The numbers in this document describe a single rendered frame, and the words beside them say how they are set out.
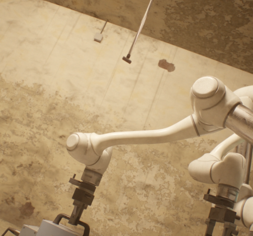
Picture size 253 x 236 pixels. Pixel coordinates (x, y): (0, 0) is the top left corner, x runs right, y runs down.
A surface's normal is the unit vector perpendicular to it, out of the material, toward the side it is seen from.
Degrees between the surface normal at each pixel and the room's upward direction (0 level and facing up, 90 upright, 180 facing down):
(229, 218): 90
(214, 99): 126
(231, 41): 180
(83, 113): 90
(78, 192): 90
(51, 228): 90
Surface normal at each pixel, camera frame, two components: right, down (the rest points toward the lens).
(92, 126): 0.05, -0.33
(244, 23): -0.36, 0.88
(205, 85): -0.47, -0.51
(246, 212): -0.85, -0.35
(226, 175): -0.64, -0.40
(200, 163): -0.55, -0.79
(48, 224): -0.24, -0.42
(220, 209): -0.92, -0.40
